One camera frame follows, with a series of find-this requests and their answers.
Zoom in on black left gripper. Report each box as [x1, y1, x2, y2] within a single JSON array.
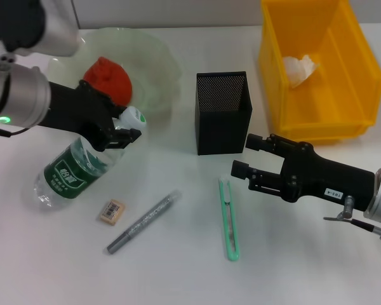
[[45, 79, 144, 153]]

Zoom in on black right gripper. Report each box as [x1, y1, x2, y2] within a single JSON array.
[[230, 133, 377, 213]]

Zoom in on red-orange plush orange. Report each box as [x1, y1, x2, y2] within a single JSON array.
[[83, 56, 133, 107]]

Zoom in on green utility knife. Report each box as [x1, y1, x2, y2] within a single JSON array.
[[216, 173, 241, 262]]

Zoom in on clear water bottle green label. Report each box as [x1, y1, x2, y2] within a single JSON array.
[[34, 106, 147, 212]]

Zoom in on white paper ball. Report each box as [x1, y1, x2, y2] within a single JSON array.
[[283, 54, 321, 90]]

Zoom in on black mesh pen holder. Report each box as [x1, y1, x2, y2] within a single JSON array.
[[195, 71, 253, 156]]

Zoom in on green glass fruit plate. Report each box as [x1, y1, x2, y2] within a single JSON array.
[[47, 27, 182, 117]]

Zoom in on beige eraser with barcode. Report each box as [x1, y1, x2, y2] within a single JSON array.
[[98, 198, 127, 226]]

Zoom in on silver glitter pen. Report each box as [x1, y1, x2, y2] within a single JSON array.
[[107, 189, 182, 255]]

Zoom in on yellow plastic bin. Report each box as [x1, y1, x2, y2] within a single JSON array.
[[257, 0, 381, 143]]

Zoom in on right gripper cable with plugs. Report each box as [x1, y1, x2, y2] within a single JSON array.
[[323, 195, 381, 243]]

